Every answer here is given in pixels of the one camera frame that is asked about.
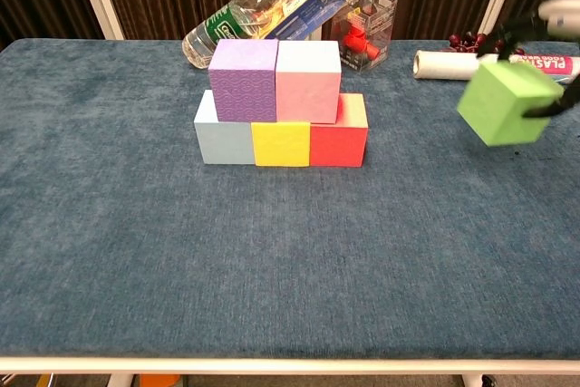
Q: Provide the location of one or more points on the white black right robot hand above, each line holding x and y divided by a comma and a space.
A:
562, 17

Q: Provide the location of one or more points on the green cube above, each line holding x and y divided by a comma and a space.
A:
503, 106

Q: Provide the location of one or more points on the red cube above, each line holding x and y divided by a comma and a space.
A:
340, 144

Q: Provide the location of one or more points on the pink cube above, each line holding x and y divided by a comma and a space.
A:
308, 88

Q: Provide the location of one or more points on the yellow cube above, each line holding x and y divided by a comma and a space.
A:
281, 144

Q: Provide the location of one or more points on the purple cube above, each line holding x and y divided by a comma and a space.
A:
244, 88

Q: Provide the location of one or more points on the light blue cube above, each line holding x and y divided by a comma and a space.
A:
224, 142

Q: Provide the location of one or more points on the dark red grape bunch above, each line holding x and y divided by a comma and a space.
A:
466, 40

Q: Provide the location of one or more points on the white plastic wrap roll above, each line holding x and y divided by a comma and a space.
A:
444, 65

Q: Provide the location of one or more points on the clear box with red toy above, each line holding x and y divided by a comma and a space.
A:
362, 38

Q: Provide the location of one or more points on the blue orange carton box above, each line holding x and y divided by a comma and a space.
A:
308, 6

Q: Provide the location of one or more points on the clear green-label water bottle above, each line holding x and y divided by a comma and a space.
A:
217, 38

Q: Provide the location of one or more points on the white table leg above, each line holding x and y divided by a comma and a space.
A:
471, 381
121, 381

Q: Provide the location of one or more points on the blue table mat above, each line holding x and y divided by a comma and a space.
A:
136, 292

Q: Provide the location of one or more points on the orange object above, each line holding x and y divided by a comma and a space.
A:
158, 381

